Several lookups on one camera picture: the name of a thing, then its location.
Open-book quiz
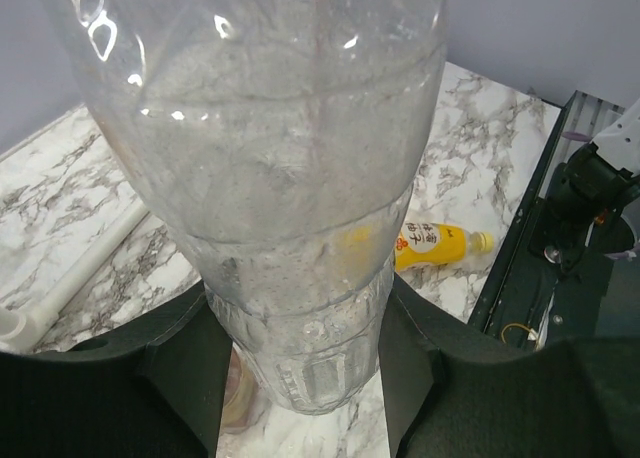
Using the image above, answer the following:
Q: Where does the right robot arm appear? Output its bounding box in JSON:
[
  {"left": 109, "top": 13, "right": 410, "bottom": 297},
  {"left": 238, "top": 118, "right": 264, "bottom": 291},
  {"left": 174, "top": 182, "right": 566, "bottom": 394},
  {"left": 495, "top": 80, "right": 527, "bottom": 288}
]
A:
[{"left": 530, "top": 103, "right": 639, "bottom": 276}]

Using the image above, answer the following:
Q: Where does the white pvc pipe frame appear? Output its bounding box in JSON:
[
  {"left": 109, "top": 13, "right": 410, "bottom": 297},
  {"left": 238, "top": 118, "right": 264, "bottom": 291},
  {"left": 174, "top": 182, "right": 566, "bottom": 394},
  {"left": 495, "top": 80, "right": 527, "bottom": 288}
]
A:
[{"left": 1, "top": 201, "right": 149, "bottom": 354}]

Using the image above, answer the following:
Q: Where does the red gold labelled bottle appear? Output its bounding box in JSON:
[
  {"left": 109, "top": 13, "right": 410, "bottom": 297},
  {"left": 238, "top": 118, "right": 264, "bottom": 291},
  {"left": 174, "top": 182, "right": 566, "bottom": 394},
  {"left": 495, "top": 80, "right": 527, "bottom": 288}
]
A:
[{"left": 221, "top": 351, "right": 257, "bottom": 433}]

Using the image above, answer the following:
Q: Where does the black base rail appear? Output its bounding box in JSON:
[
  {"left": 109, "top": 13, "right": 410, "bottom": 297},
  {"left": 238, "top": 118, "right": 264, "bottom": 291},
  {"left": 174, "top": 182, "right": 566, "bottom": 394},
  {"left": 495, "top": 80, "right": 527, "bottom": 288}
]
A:
[{"left": 468, "top": 91, "right": 639, "bottom": 350}]

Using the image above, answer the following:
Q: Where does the large clear plastic bottle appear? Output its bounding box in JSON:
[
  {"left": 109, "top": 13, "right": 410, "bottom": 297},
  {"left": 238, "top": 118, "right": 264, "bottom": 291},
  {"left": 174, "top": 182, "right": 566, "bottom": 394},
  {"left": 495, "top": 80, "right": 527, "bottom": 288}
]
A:
[{"left": 42, "top": 0, "right": 447, "bottom": 415}]

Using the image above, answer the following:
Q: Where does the yellow labelled bottle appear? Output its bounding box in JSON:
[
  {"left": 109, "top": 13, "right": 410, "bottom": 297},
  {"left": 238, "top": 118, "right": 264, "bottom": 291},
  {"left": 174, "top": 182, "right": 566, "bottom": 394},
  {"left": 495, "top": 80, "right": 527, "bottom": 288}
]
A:
[{"left": 339, "top": 221, "right": 496, "bottom": 274}]

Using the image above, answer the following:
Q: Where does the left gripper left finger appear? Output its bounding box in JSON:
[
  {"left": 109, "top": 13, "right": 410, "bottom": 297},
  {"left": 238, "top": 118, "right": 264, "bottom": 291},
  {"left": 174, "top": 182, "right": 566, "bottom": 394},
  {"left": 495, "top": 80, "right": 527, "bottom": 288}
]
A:
[{"left": 1, "top": 284, "right": 231, "bottom": 457}]

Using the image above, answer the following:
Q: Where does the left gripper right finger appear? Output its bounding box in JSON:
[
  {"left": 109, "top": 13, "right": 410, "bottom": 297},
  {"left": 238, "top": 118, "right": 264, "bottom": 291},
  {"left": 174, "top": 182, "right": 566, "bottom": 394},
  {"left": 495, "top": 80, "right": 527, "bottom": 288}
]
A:
[{"left": 379, "top": 278, "right": 639, "bottom": 457}]

